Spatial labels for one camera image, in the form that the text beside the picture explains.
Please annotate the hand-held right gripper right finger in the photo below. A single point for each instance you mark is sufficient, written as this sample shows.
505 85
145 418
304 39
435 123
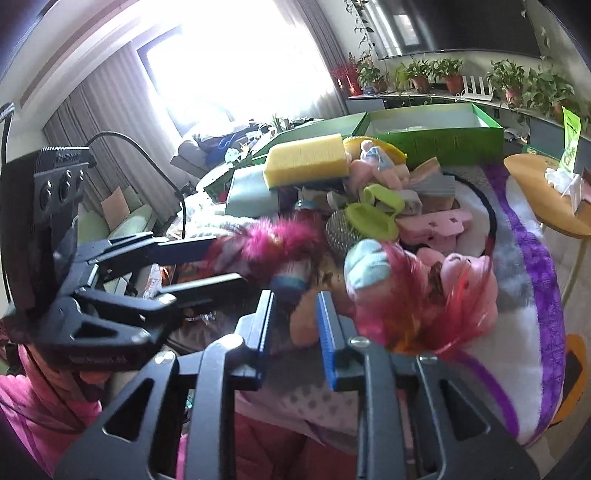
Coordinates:
328 346

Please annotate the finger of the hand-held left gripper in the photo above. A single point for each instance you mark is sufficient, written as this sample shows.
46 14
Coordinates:
138 251
161 297

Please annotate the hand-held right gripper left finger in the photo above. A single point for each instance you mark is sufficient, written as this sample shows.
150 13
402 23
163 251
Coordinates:
265 337

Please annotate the red spiky feather toy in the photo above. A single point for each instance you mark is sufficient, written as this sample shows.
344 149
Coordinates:
397 318

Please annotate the magenta fluffy feather toy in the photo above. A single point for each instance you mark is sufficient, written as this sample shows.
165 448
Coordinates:
272 240

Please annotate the yellow sponge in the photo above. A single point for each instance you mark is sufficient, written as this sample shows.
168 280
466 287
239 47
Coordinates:
304 159

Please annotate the person's left forearm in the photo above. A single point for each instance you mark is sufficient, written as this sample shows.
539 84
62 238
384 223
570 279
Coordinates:
37 406

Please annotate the pale green armchair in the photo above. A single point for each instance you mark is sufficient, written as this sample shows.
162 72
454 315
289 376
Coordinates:
138 221

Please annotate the orange snack packet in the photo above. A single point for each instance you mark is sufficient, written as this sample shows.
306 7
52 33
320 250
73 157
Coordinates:
194 272

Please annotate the light blue tube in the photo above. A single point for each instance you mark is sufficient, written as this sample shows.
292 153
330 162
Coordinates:
288 279

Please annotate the pink dotted cloth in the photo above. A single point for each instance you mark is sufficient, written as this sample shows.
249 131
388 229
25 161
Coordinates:
300 401

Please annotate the white knitted hat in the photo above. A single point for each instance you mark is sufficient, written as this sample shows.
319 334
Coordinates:
217 226

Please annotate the light blue knit sock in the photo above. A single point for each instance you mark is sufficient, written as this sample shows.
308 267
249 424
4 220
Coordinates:
367 265

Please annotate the steel wool scrubber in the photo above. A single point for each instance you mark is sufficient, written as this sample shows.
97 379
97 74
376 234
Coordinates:
339 235

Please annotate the grey sofa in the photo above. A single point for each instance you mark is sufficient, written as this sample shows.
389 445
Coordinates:
194 154

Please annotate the person's pink clothing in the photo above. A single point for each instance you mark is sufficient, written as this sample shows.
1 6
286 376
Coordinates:
277 452

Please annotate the grey curtain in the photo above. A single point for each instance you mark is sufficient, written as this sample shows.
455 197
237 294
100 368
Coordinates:
323 55
101 115

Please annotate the pale grey-green box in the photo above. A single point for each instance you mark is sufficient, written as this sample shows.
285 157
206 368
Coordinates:
249 194

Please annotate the lime green plastic lid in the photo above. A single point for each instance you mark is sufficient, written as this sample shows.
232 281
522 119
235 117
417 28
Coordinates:
369 221

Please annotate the cluttered coffee table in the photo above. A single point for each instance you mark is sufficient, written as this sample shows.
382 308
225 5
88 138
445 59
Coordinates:
249 138

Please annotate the lime green plastic clip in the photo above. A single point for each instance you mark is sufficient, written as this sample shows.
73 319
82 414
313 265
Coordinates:
388 196

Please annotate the small green plant in vase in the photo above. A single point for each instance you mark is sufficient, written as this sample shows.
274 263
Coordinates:
277 122

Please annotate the grey ribbed hair clip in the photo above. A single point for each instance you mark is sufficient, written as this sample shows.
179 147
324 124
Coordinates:
434 184

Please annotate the window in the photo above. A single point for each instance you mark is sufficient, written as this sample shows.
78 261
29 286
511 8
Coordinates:
231 69

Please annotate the green cardboard box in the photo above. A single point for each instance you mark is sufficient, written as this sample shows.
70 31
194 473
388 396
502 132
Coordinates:
314 127

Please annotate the orange chair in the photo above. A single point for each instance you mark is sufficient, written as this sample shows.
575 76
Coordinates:
572 369

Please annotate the round wooden side table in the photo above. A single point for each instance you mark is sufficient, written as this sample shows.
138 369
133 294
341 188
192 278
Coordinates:
526 184

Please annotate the white paper flower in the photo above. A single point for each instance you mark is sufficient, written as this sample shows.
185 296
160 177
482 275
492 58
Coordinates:
561 180

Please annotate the row of potted plants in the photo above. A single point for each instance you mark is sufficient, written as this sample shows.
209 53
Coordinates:
455 83

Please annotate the white router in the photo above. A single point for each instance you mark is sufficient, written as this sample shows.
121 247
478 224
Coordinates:
476 87

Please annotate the hanging vine plant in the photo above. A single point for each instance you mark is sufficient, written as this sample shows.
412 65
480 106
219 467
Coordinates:
542 37
362 32

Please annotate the green stand-up packet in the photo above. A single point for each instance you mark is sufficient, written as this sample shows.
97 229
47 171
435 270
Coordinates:
570 138

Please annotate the black television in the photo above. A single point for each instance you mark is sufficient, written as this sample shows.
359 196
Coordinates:
461 23

